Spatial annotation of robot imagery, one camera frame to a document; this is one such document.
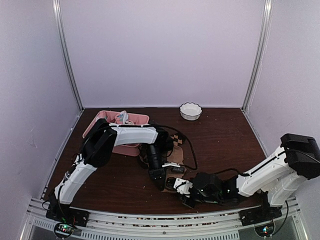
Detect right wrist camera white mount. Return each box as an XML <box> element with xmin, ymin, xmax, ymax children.
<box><xmin>165</xmin><ymin>177</ymin><xmax>193</xmax><ymax>197</ymax></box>

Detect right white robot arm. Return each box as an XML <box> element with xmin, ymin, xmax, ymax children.
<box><xmin>173</xmin><ymin>133</ymin><xmax>320</xmax><ymax>221</ymax></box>

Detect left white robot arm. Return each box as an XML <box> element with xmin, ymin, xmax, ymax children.
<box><xmin>46</xmin><ymin>119</ymin><xmax>173</xmax><ymax>222</ymax></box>

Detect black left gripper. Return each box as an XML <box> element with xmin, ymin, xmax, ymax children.
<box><xmin>145</xmin><ymin>143</ymin><xmax>167</xmax><ymax>192</ymax></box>

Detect aluminium corner post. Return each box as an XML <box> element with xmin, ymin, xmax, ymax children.
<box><xmin>241</xmin><ymin>0</ymin><xmax>273</xmax><ymax>113</ymax></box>
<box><xmin>52</xmin><ymin>0</ymin><xmax>84</xmax><ymax>112</ymax></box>

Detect left aluminium corner post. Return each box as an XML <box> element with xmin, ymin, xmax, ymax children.
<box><xmin>52</xmin><ymin>0</ymin><xmax>84</xmax><ymax>112</ymax></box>

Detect pink divided storage box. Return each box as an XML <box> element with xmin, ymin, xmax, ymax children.
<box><xmin>82</xmin><ymin>110</ymin><xmax>150</xmax><ymax>157</ymax></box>

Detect right aluminium corner post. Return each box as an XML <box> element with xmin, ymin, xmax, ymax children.
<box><xmin>241</xmin><ymin>0</ymin><xmax>273</xmax><ymax>113</ymax></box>

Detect aluminium front rail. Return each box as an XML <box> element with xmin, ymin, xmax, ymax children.
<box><xmin>18</xmin><ymin>197</ymin><xmax>310</xmax><ymax>240</ymax></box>

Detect tan ribbed sock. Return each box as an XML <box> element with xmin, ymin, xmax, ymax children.
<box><xmin>166</xmin><ymin>146</ymin><xmax>186</xmax><ymax>180</ymax></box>

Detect white scalloped ceramic bowl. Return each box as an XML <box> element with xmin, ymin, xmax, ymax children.
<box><xmin>179</xmin><ymin>102</ymin><xmax>203</xmax><ymax>121</ymax></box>

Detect brown argyle patterned sock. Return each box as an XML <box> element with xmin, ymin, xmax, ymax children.
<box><xmin>138</xmin><ymin>133</ymin><xmax>186</xmax><ymax>170</ymax></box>

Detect rolled socks in box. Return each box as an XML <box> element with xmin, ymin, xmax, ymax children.
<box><xmin>115</xmin><ymin>110</ymin><xmax>135</xmax><ymax>125</ymax></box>

